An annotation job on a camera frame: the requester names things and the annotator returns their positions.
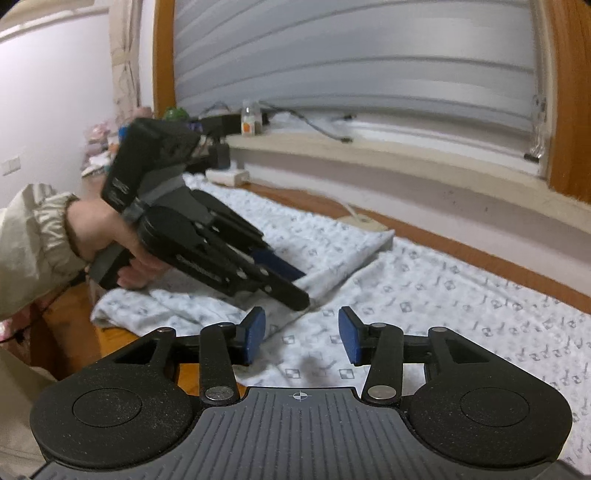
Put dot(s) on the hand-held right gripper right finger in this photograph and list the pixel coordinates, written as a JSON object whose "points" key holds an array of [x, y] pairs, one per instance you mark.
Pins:
{"points": [[351, 334]]}

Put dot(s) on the person's beige clothing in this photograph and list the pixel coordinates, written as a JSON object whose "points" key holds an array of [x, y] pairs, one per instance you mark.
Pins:
{"points": [[18, 406]]}

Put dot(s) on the beige windowsill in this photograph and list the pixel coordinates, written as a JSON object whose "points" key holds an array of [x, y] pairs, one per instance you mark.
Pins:
{"points": [[415, 164]]}

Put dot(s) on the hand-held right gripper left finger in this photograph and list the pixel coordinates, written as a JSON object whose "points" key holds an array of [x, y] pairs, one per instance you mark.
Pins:
{"points": [[255, 334]]}

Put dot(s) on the clear jar orange label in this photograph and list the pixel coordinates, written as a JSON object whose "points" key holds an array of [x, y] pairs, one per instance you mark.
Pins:
{"points": [[251, 124]]}

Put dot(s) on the wooden window frame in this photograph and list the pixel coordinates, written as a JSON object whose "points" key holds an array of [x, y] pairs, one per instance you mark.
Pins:
{"points": [[572, 115]]}

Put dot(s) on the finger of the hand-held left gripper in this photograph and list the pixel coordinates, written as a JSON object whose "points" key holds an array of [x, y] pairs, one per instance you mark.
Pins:
{"points": [[286, 295], [277, 265]]}

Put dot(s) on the black charger box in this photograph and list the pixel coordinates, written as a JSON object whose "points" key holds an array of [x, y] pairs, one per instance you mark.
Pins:
{"points": [[221, 124]]}

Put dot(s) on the white patterned garment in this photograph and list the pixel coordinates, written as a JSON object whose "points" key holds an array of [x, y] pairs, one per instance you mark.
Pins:
{"points": [[415, 286]]}

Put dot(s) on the person's left hand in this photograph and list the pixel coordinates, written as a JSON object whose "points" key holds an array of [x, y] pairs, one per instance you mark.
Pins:
{"points": [[97, 226]]}

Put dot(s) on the beige floral curtain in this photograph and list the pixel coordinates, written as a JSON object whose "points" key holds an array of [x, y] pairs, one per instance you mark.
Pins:
{"points": [[124, 60]]}

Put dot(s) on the grey window blind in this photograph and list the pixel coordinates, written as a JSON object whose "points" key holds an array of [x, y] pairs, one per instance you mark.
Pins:
{"points": [[369, 55]]}

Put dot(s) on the pink printed cloth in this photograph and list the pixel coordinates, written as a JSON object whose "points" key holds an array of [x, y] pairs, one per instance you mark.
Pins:
{"points": [[99, 134]]}

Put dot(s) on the white power strip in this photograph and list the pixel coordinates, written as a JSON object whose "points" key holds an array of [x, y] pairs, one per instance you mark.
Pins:
{"points": [[228, 176]]}

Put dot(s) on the white wall switch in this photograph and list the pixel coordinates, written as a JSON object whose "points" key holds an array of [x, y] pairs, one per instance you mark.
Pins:
{"points": [[11, 165]]}

